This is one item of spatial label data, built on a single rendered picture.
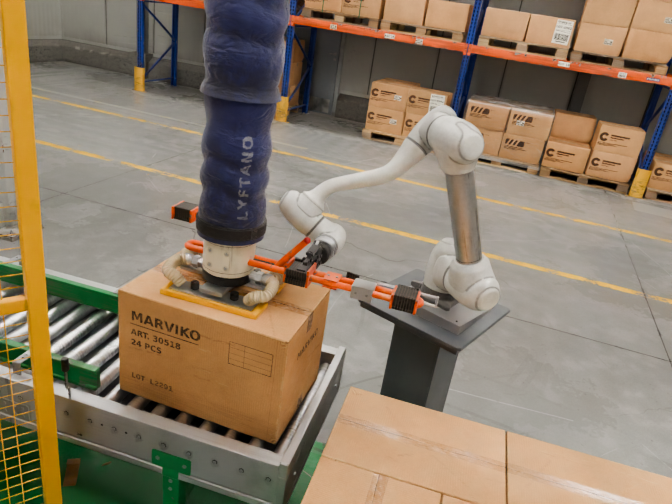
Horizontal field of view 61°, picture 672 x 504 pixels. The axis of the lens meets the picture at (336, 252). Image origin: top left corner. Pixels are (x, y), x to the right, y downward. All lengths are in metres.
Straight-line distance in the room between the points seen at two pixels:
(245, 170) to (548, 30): 7.25
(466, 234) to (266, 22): 1.03
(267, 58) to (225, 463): 1.22
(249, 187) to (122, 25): 11.04
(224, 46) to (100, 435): 1.31
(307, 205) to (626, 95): 8.37
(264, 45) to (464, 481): 1.47
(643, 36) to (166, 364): 7.72
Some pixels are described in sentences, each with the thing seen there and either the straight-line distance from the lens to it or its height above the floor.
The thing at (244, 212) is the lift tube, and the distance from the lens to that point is 1.76.
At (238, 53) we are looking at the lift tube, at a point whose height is 1.73.
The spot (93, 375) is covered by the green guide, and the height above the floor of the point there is 0.61.
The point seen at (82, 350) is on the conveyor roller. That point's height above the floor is 0.54.
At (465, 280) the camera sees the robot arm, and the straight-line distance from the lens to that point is 2.21.
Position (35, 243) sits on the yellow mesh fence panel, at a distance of 1.74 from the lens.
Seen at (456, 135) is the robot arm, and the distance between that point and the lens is 1.95.
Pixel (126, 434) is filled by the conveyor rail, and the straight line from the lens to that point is 2.06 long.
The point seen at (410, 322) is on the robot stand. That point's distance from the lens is 2.34.
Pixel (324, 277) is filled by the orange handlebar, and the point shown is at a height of 1.09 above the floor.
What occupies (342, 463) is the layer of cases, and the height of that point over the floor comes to 0.54.
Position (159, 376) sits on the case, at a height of 0.66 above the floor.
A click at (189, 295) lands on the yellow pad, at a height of 0.97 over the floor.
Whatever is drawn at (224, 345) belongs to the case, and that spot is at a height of 0.87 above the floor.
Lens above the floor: 1.89
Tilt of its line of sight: 24 degrees down
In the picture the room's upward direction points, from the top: 9 degrees clockwise
